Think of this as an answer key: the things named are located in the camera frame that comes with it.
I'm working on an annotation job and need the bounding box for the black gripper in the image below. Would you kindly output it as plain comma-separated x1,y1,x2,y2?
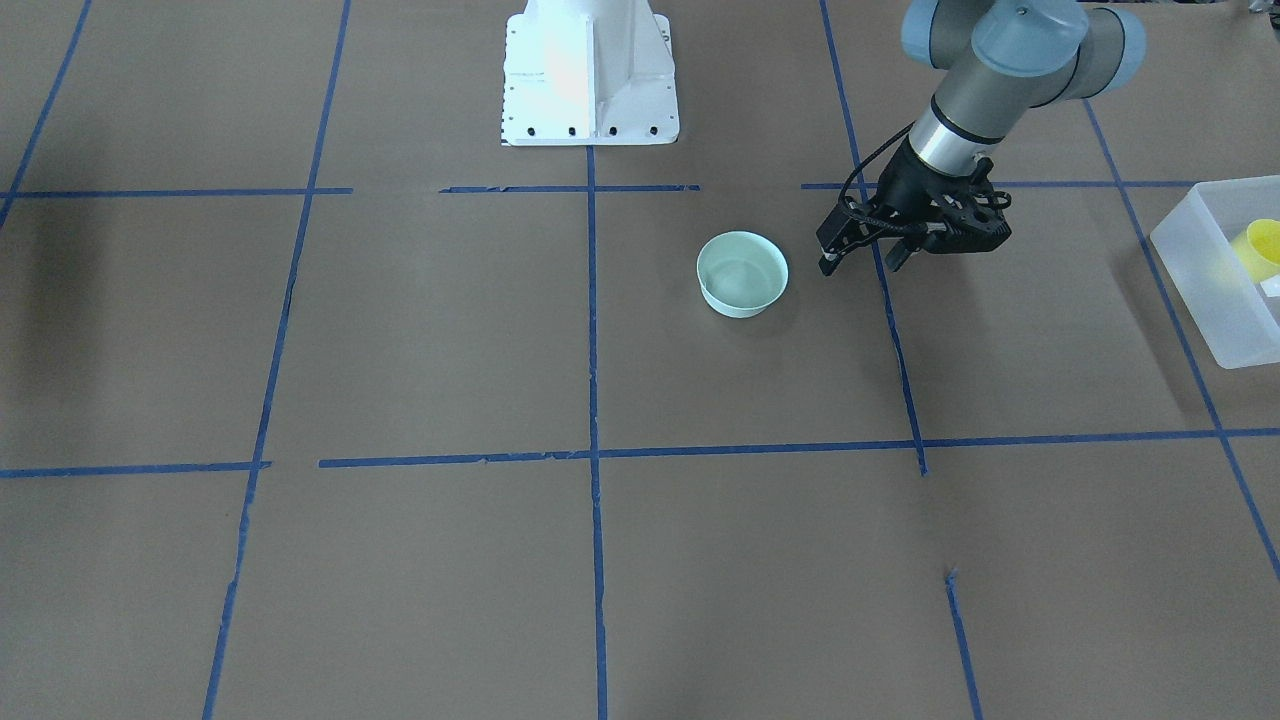
815,138,973,277

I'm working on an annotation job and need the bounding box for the mint green bowl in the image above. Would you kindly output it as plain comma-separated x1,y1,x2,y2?
695,231,790,319

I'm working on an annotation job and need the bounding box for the yellow plastic cup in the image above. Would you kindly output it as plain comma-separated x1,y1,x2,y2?
1230,218,1280,284

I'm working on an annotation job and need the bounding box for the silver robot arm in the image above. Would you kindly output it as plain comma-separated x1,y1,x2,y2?
815,1,1148,275

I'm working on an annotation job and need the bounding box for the clear plastic box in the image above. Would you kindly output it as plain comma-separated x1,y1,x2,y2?
1151,176,1279,369

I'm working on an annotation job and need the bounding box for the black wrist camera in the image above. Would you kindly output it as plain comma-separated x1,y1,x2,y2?
922,155,1012,254

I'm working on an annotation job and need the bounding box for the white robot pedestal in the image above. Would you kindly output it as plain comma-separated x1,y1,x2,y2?
500,1,681,147

